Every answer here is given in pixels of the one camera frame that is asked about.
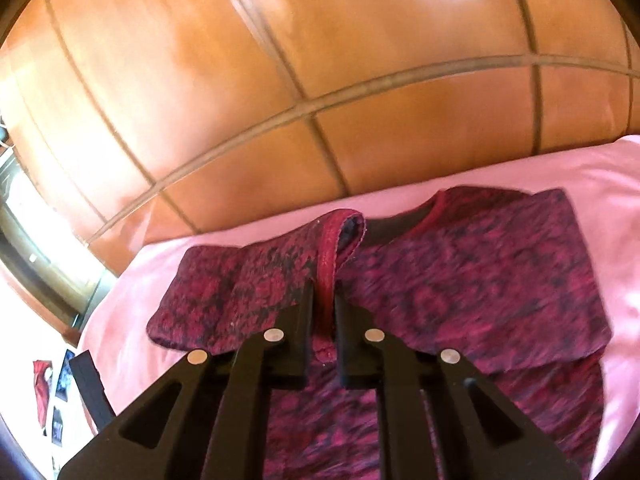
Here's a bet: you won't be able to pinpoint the photos on floor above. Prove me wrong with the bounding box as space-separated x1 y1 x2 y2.
32 350 75 446

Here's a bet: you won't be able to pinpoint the pink bed sheet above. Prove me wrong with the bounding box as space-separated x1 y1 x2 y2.
79 136 639 474

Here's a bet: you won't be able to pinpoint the dark red patterned sweater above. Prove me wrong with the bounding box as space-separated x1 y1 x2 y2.
146 186 612 479

